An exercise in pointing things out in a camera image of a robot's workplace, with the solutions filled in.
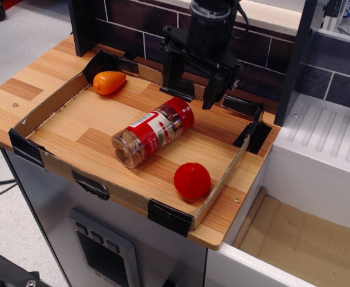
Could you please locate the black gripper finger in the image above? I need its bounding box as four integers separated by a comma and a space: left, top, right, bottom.
202, 74, 224, 110
163, 50, 185, 88

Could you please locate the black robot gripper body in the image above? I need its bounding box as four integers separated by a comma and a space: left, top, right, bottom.
162, 5, 243, 90

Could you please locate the basil bottle red lid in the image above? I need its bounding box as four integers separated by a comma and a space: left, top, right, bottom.
111, 97, 196, 169

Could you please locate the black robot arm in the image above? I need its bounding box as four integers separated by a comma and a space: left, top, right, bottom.
161, 1, 243, 110

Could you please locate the orange toy carrot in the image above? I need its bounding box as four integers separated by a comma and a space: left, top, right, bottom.
93, 71, 127, 95

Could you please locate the red toy tomato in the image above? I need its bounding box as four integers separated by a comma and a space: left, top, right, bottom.
174, 163, 211, 200

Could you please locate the white toy sink unit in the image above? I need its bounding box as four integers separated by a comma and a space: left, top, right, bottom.
205, 94, 350, 286

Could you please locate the grey toy oven panel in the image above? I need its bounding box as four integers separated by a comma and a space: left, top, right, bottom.
69, 209, 141, 286

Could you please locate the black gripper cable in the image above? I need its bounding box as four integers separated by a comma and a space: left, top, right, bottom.
230, 4, 249, 40

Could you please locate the dark grey right post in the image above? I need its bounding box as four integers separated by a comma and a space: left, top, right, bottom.
274, 1, 317, 126

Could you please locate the dark grey post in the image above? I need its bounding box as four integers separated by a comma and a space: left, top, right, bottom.
68, 0, 98, 57
274, 1, 317, 126

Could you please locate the dark grey left post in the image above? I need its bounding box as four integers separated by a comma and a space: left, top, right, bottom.
68, 0, 98, 57

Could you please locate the black bracket with screw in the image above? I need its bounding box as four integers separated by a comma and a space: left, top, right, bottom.
0, 255, 50, 287

